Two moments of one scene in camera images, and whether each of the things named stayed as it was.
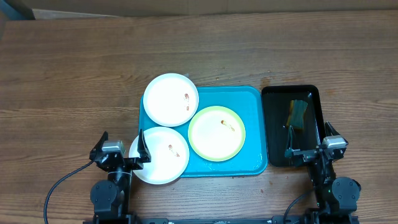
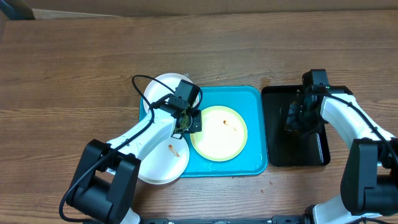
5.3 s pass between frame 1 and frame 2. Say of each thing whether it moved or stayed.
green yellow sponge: stayed
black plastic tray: stayed
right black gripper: moved
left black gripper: moved
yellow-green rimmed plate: stayed
